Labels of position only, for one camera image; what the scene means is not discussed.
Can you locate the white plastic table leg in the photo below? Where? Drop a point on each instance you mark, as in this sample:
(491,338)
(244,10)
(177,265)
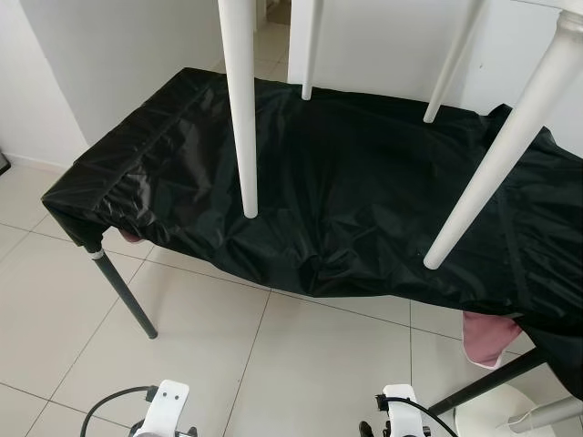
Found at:
(451,64)
(240,109)
(510,137)
(310,45)

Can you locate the pink stool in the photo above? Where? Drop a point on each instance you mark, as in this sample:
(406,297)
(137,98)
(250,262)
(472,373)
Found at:
(487,337)

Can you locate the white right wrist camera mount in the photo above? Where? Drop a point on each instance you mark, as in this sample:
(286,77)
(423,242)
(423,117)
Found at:
(401,414)

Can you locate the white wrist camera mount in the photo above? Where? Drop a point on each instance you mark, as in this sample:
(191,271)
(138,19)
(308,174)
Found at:
(166,405)
(401,414)

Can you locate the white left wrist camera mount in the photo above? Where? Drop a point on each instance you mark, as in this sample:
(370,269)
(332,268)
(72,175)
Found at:
(166,405)

